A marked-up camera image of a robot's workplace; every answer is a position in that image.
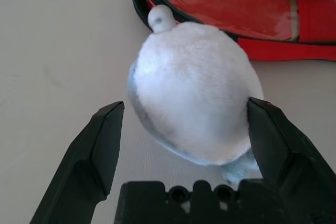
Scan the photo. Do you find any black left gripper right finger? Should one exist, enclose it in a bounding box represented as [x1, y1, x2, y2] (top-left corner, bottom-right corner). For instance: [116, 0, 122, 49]
[246, 97, 336, 224]

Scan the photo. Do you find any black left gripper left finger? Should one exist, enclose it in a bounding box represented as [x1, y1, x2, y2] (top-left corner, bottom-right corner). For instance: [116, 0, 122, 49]
[28, 100, 125, 224]

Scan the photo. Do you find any red and black paddle case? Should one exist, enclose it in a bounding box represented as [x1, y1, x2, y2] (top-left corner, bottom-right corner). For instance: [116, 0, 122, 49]
[112, 0, 336, 63]

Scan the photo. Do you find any white grey plush keychain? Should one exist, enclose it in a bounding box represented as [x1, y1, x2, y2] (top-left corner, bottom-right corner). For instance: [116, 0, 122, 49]
[127, 5, 265, 183]

